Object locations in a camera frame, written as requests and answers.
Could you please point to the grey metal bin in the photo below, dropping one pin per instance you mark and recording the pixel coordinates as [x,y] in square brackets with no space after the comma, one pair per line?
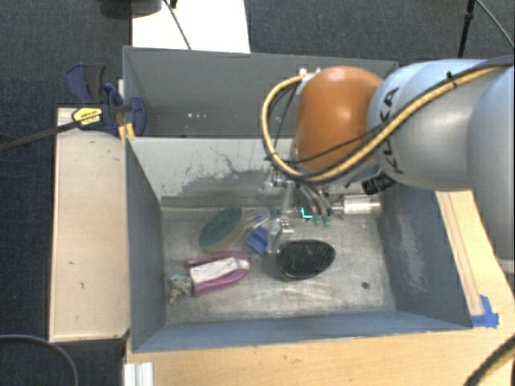
[225,300]

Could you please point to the grey-green lumpy stone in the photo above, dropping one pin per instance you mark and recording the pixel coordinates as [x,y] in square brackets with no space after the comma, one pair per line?
[179,288]

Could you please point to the pale wood board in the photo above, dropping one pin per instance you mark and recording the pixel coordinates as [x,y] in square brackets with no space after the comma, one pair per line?
[90,231]

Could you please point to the blue plastic clip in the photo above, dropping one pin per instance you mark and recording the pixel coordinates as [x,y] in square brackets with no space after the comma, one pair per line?
[257,240]

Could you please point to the black cylinder on white bracket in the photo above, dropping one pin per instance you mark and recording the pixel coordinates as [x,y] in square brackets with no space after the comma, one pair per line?
[378,185]

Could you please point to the silver cylinder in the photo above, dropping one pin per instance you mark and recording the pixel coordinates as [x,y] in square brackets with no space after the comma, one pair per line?
[360,206]

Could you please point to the green and tan round sponge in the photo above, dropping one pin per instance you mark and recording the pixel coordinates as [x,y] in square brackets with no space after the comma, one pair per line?
[220,231]

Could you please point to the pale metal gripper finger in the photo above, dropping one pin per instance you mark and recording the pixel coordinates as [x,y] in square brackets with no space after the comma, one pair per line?
[277,237]
[263,218]

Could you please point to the black oval brush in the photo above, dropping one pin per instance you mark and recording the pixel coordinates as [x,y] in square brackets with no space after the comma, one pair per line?
[306,260]

